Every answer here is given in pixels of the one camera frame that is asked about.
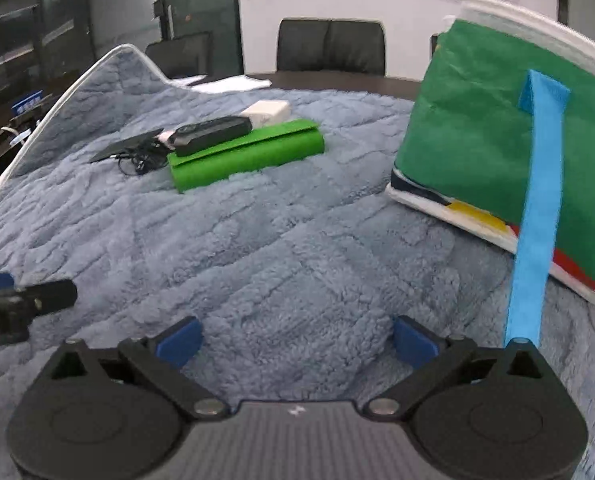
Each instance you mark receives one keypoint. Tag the black card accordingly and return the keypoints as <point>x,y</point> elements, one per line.
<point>122,147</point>

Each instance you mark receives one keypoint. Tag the blue-grey fleece blanket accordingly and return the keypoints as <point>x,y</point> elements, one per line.
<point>277,260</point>

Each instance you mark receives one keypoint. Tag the green felt pouch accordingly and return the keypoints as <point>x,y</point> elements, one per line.
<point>247,157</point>

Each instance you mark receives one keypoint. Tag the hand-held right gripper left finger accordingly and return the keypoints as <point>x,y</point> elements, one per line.
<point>180,341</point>

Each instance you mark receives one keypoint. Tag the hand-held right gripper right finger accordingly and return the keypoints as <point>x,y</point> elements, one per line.
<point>413,342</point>

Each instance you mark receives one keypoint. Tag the glass door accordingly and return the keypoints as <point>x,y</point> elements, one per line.
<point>200,15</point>

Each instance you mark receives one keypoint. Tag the black office chair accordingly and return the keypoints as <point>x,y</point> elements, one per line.
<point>330,47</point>
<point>434,45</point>
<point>180,55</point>

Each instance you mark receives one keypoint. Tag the blue desk sign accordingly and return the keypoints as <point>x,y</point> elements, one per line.
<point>27,101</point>

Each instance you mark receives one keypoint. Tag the black handheld device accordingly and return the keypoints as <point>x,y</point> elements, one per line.
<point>210,135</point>

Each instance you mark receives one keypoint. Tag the pink packet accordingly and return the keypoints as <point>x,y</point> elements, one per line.
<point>166,138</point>

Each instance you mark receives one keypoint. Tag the white charger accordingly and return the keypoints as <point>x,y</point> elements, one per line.
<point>266,111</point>

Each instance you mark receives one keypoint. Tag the white paper sheets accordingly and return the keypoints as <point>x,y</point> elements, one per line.
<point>227,84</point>

